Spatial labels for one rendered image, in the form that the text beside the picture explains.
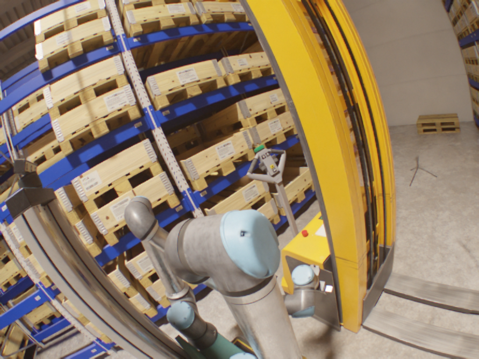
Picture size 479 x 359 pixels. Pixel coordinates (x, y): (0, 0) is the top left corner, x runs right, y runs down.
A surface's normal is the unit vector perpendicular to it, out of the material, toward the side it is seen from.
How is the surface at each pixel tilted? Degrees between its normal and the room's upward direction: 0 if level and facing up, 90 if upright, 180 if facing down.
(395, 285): 0
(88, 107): 90
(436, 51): 90
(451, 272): 0
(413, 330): 0
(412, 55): 90
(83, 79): 90
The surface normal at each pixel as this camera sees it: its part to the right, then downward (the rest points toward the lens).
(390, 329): -0.38, -0.88
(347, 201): -0.75, 0.47
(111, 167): 0.55, 0.04
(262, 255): 0.82, -0.35
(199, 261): -0.41, 0.18
